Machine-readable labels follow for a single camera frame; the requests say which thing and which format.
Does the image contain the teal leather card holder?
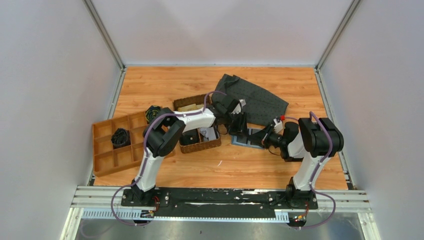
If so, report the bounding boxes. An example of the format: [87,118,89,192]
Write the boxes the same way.
[229,127,264,150]

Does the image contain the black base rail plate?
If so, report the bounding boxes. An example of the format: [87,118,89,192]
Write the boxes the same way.
[120,187,318,219]

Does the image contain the black rolled tie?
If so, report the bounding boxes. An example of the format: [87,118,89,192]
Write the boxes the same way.
[110,128,131,149]

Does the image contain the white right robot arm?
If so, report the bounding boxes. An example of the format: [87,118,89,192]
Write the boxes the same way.
[247,116,344,209]

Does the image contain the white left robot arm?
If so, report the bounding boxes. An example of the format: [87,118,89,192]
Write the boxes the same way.
[131,95,246,207]

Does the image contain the woven wicker basket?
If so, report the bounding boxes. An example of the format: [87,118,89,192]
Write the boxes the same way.
[172,94,222,154]

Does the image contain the dark grey dotted cloth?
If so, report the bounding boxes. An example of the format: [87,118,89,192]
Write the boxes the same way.
[215,74,289,126]

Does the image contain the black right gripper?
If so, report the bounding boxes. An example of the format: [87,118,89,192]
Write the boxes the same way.
[248,124,287,150]

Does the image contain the wooden compartment tray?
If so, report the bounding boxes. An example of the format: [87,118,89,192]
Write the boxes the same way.
[91,106,161,177]

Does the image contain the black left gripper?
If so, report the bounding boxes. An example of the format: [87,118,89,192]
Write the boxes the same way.
[223,111,249,138]

